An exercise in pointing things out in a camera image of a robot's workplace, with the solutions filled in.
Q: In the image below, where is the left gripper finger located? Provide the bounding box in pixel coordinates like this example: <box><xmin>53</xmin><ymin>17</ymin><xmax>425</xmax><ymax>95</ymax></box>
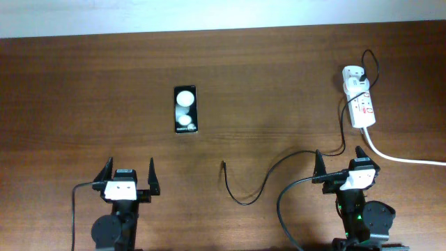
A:
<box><xmin>148</xmin><ymin>158</ymin><xmax>160</xmax><ymax>195</ymax></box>
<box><xmin>93</xmin><ymin>157</ymin><xmax>113</xmax><ymax>182</ymax></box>

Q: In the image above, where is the black smartphone with white circles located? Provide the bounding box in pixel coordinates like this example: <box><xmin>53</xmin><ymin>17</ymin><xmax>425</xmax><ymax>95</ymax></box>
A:
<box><xmin>174</xmin><ymin>86</ymin><xmax>199</xmax><ymax>134</ymax></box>

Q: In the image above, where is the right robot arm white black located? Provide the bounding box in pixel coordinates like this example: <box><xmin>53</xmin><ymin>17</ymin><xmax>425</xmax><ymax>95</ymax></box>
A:
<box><xmin>312</xmin><ymin>146</ymin><xmax>410</xmax><ymax>251</ymax></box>

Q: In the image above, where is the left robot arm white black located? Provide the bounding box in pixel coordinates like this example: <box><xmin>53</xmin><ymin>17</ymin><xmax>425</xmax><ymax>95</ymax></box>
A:
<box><xmin>91</xmin><ymin>158</ymin><xmax>160</xmax><ymax>250</ymax></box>

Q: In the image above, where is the white USB charger plug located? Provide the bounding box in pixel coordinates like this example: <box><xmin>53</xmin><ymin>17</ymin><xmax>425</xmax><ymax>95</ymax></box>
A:
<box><xmin>343</xmin><ymin>77</ymin><xmax>370</xmax><ymax>95</ymax></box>

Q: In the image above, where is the white power strip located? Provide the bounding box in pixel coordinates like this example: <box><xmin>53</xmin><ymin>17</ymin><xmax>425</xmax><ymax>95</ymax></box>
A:
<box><xmin>342</xmin><ymin>66</ymin><xmax>376</xmax><ymax>129</ymax></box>

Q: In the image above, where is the white power strip cord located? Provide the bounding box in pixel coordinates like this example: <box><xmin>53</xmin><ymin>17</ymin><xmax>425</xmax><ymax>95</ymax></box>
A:
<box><xmin>361</xmin><ymin>126</ymin><xmax>446</xmax><ymax>167</ymax></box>

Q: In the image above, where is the black charging cable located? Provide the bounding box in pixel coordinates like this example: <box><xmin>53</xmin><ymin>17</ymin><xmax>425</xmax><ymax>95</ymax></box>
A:
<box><xmin>222</xmin><ymin>49</ymin><xmax>380</xmax><ymax>206</ymax></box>

